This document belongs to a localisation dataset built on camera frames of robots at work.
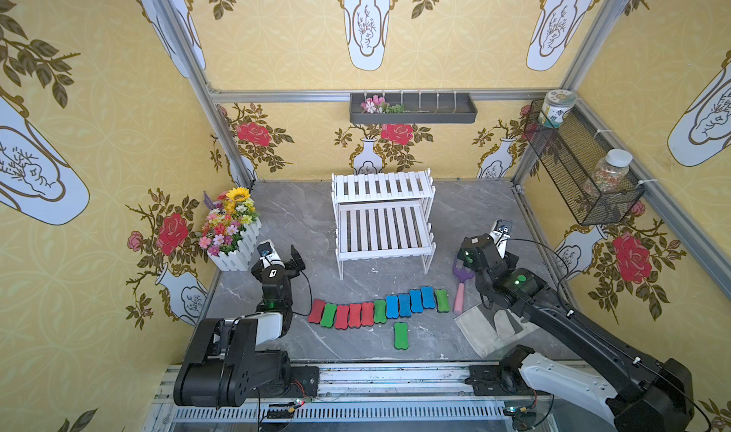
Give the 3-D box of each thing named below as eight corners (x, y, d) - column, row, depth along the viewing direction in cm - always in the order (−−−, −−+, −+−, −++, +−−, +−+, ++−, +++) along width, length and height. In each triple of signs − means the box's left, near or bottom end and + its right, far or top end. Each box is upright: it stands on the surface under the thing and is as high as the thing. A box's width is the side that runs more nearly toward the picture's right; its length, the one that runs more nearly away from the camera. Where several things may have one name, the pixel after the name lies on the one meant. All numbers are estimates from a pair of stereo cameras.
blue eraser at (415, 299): (410, 312, 88) (411, 309, 86) (409, 293, 92) (409, 289, 90) (422, 312, 88) (423, 309, 86) (419, 293, 92) (420, 289, 90)
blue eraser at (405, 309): (399, 316, 87) (399, 313, 85) (398, 296, 91) (398, 293, 89) (410, 316, 87) (411, 313, 85) (408, 296, 91) (409, 293, 89)
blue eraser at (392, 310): (386, 318, 87) (387, 315, 85) (386, 298, 91) (386, 295, 89) (398, 318, 87) (398, 315, 85) (396, 298, 91) (397, 295, 89)
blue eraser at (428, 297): (423, 308, 89) (424, 305, 87) (420, 289, 93) (421, 285, 91) (435, 308, 89) (437, 305, 87) (432, 289, 93) (434, 285, 91)
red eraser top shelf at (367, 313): (361, 325, 86) (360, 323, 84) (361, 304, 90) (361, 302, 88) (373, 325, 86) (373, 323, 84) (373, 304, 90) (373, 302, 88)
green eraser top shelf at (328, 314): (320, 326, 86) (319, 323, 84) (326, 305, 90) (325, 302, 88) (331, 328, 85) (331, 325, 84) (337, 306, 89) (336, 304, 88)
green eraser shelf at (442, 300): (437, 311, 88) (439, 309, 86) (434, 292, 92) (436, 289, 91) (449, 311, 88) (450, 308, 86) (445, 292, 92) (446, 289, 90)
